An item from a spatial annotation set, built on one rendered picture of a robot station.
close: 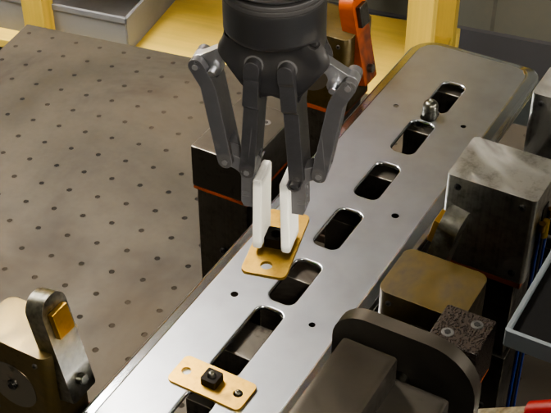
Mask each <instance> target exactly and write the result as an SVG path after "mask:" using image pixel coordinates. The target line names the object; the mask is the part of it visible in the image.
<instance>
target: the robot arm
mask: <svg viewBox="0 0 551 413"><path fill-rule="evenodd" d="M222 16H223V29H224V32H223V35H222V37H221V39H220V40H219V43H218V44H215V45H213V46H211V47H210V46H209V45H207V44H205V43H204V44H201V45H199V46H198V49H197V50H196V52H195V53H194V54H193V56H192V58H191V59H190V61H189V63H188V68H189V70H190V72H191V73H192V75H193V76H194V78H195V79H196V81H197V82H198V85H199V86H200V88H201V92H202V96H203V102H204V106H205V109H206V113H207V119H208V123H209V127H210V130H211V134H212V141H213V144H214V148H215V151H216V158H217V161H218V164H219V165H220V166H221V167H223V168H230V167H233V168H235V169H236V170H237V171H238V172H239V173H240V174H241V201H242V203H243V204H244V206H247V207H252V208H253V247H257V248H260V247H262V245H263V243H264V237H265V235H266V232H267V230H268V228H269V226H271V161H268V160H263V161H262V163H261V159H262V157H263V155H264V153H265V152H264V151H263V143H264V131H265V120H266V100H267V96H272V97H275V98H279V99H280V109H281V113H283V115H284V125H285V144H286V154H287V164H288V167H287V169H286V172H285V174H284V176H283V178H282V180H281V182H280V237H281V251H282V252H285V253H289V252H290V251H291V249H292V246H293V245H294V241H295V239H296V237H297V235H298V215H302V216H303V214H304V212H305V211H306V209H307V205H308V203H309V201H310V181H315V182H317V183H323V182H325V180H326V177H327V175H328V173H329V171H330V168H331V165H332V163H333V160H334V157H335V150H336V147H337V143H338V140H339V134H340V130H341V127H342V124H343V120H344V114H345V111H346V107H347V104H348V101H349V100H350V98H351V97H352V96H353V95H354V94H355V92H356V90H357V87H358V85H359V82H360V80H361V78H362V75H363V70H362V68H361V67H360V66H358V65H351V66H350V67H347V66H345V65H344V64H342V63H341V62H339V61H337V60H336V59H334V58H333V51H332V48H331V46H330V45H329V43H328V40H327V37H326V25H327V0H222ZM225 63H226V65H227V66H228V67H229V68H230V70H231V71H232V72H233V74H234V75H235V77H236V78H237V79H238V81H239V82H240V83H241V84H242V85H243V96H242V107H244V110H243V124H242V138H241V144H240V140H239V133H238V129H237V125H236V121H235V114H234V110H233V107H232V102H231V99H230V91H229V88H228V84H227V80H226V76H225V71H224V67H225ZM323 74H325V75H326V76H327V79H328V81H327V84H326V87H327V89H328V92H329V94H331V97H330V100H329V102H328V105H327V108H326V113H325V118H324V121H323V125H322V128H321V135H320V138H319V143H318V146H317V150H316V156H315V157H314V158H311V153H310V140H309V128H308V116H307V90H308V89H309V88H310V87H311V86H312V85H313V84H314V83H315V82H316V81H317V80H318V79H319V78H320V77H321V76H322V75H323Z"/></svg>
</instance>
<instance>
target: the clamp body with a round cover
mask: <svg viewBox="0 0 551 413"><path fill-rule="evenodd" d="M486 284H487V278H486V276H485V275H484V274H482V273H481V272H479V271H476V270H472V269H469V268H467V267H465V266H462V265H458V264H455V263H453V262H451V261H446V260H444V259H441V258H439V257H437V256H432V255H430V254H428V253H425V252H421V251H418V250H416V249H408V250H406V251H405V252H403V254H402V255H401V257H400V258H399V259H398V260H397V261H396V263H395V264H394V266H393V267H392V269H391V270H390V271H389V273H388V274H387V275H386V276H385V278H384V279H383V281H382V282H381V284H380V297H379V308H378V313H381V314H382V315H387V316H388V317H391V318H394V319H396V320H399V321H402V322H404V323H406V324H409V325H412V326H415V327H417V328H419V329H423V330H425V331H428V332H430V331H431V330H432V328H433V327H434V325H435V323H436V321H437V320H438V319H439V317H440V316H441V314H442V313H443V311H444V309H445V307H446V306H447V305H452V306H455V307H458V308H461V309H463V310H465V311H470V312H471V313H474V314H477V315H480V316H482V311H483V305H484V300H485V290H486Z"/></svg>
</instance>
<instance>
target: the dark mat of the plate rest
mask: <svg viewBox="0 0 551 413"><path fill-rule="evenodd" d="M513 330H516V331H518V332H520V333H523V334H526V335H529V336H531V337H534V338H538V339H540V340H542V341H545V342H547V343H551V263H550V265H549V268H548V269H547V270H546V272H545V273H544V276H543V278H542V279H541V281H540V283H539V284H538V286H537V288H536V290H535V291H534V293H533V295H532V296H531V299H530V300H529V301H528V303H527V305H526V307H525V309H524V311H523V312H522V313H521V316H520V317H519V319H518V321H517V322H516V324H515V326H514V327H513Z"/></svg>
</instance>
